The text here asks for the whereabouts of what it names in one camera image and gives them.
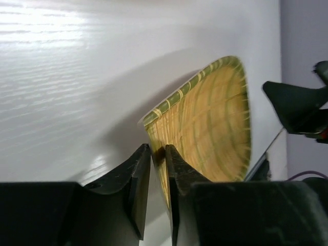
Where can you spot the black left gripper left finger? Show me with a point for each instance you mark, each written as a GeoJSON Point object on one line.
{"type": "Point", "coordinates": [113, 210]}

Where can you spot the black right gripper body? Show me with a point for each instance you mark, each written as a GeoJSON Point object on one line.
{"type": "Point", "coordinates": [316, 116]}

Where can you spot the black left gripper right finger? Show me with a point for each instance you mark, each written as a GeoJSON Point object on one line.
{"type": "Point", "coordinates": [244, 213]}

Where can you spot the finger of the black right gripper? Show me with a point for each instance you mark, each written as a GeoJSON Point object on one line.
{"type": "Point", "coordinates": [299, 109]}

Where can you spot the rectangular woven bamboo tray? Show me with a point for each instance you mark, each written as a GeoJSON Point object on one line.
{"type": "Point", "coordinates": [208, 121]}

